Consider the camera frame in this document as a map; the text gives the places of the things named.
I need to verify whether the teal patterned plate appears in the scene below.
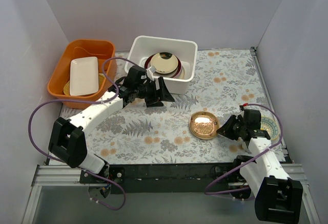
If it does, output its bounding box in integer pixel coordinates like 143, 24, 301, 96
260, 116, 280, 141

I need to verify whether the yellow plate in orange bin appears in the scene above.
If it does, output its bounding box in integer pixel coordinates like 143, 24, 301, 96
63, 73, 105, 96

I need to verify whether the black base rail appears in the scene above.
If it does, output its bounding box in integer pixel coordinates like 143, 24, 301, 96
79, 162, 257, 195

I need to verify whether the cream small plate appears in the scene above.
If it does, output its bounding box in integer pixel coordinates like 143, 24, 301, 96
150, 52, 178, 74

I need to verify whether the orange plastic bin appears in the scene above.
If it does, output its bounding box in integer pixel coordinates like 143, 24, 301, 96
47, 39, 117, 110

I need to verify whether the floral table mat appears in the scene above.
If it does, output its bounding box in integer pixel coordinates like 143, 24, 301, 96
86, 50, 271, 164

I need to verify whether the white cup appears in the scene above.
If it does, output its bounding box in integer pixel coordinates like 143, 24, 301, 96
241, 141, 250, 153

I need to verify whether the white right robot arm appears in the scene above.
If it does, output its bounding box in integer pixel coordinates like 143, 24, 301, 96
217, 109, 303, 223

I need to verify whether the aluminium frame rail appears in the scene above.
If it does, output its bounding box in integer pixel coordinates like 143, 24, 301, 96
22, 165, 85, 224

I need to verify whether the white plastic bin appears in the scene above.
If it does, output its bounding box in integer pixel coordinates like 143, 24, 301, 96
128, 35, 198, 94

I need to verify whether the white rectangular plate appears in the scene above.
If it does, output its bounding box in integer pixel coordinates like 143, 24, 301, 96
70, 56, 98, 93

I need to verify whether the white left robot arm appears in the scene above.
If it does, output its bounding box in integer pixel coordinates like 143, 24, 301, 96
49, 66, 175, 183

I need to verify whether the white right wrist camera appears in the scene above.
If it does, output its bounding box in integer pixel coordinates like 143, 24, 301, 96
239, 106, 245, 117

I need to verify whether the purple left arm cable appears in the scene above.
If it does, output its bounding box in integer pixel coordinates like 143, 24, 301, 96
28, 57, 134, 211

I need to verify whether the red rimmed cream plate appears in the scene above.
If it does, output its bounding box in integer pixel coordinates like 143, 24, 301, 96
144, 54, 185, 78

